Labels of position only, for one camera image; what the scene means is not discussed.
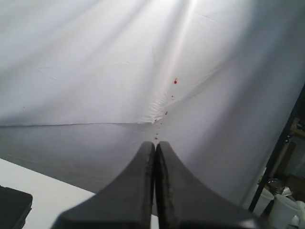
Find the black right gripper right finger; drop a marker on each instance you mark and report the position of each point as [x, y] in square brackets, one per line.
[184, 202]

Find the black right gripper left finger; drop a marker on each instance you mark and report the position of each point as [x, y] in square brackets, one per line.
[126, 203]

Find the black plastic carrying case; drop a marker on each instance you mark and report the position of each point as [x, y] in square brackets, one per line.
[15, 206]

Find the white bucket left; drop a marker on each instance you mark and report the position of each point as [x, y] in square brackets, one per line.
[265, 198]

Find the white bucket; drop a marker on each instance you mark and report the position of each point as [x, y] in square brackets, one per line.
[265, 198]
[282, 212]

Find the metal pot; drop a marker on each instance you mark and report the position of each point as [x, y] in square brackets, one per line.
[275, 186]

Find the white bucket right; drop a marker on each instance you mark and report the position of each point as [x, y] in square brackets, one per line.
[282, 212]

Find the white backdrop cloth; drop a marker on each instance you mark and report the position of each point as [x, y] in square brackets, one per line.
[84, 82]

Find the black backdrop stand pole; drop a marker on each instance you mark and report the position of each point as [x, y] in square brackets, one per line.
[277, 150]

